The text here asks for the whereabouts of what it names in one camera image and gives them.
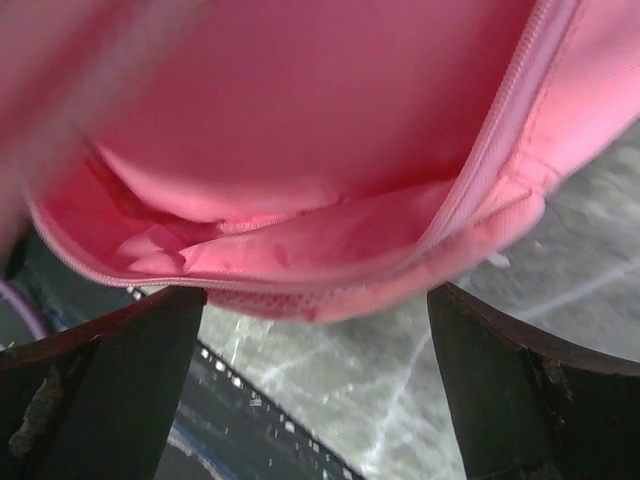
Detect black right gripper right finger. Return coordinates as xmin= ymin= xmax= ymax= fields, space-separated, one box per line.
xmin=427 ymin=284 xmax=639 ymax=479

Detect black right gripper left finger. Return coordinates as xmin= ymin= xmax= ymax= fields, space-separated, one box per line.
xmin=1 ymin=287 xmax=205 ymax=479

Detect pink student backpack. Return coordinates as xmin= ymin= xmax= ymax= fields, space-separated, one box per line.
xmin=1 ymin=1 xmax=639 ymax=323

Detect black mounting base rail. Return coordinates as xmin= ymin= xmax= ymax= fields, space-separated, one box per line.
xmin=29 ymin=249 xmax=366 ymax=480

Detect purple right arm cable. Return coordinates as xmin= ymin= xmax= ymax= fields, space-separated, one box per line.
xmin=0 ymin=279 xmax=51 ymax=344

